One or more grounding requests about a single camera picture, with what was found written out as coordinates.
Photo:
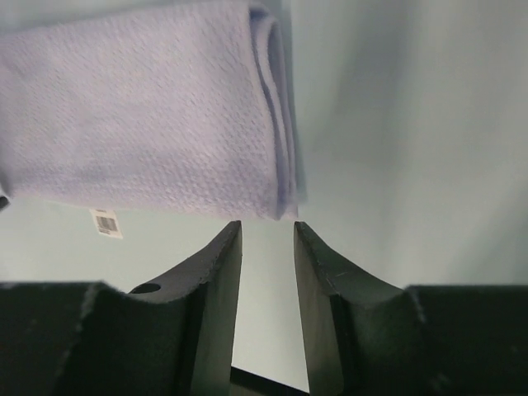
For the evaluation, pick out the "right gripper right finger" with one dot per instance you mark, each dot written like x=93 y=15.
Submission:
x=364 y=336

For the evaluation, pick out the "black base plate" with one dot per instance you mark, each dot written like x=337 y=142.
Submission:
x=244 y=383

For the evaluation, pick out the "white lavender towel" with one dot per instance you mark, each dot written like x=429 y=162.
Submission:
x=178 y=107

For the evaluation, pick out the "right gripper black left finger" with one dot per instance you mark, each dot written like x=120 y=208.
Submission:
x=172 y=335

